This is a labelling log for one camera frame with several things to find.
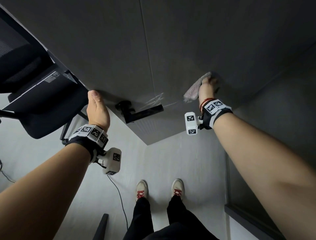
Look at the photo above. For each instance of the person's right hand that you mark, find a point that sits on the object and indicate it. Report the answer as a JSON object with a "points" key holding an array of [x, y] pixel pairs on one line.
{"points": [[208, 89]]}

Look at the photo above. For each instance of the person's left hand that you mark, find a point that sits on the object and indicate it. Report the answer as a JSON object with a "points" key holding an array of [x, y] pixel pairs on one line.
{"points": [[97, 111]]}

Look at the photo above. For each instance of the grey cleaning cloth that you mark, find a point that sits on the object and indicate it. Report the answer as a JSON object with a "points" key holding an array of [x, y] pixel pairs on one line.
{"points": [[193, 90]]}

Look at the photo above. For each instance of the grey door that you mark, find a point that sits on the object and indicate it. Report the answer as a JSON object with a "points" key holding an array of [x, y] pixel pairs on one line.
{"points": [[197, 37]]}

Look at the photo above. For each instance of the person's right forearm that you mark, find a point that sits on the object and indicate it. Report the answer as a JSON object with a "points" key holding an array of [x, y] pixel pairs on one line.
{"points": [[266, 173]]}

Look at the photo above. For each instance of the person's left forearm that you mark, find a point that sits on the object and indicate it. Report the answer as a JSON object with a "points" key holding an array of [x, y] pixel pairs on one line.
{"points": [[44, 192]]}

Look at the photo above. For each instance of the black white marker wristband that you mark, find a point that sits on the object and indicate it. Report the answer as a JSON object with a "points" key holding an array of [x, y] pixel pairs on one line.
{"points": [[217, 111], [91, 133]]}

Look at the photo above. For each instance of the black office chair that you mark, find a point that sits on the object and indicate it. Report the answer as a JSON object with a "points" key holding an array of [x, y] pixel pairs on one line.
{"points": [[42, 118]]}

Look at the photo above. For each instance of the black laptop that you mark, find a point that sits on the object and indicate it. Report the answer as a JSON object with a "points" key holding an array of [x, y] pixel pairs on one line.
{"points": [[37, 94]]}

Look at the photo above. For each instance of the black clothing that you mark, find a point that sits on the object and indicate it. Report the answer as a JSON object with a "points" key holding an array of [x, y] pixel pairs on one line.
{"points": [[177, 222]]}

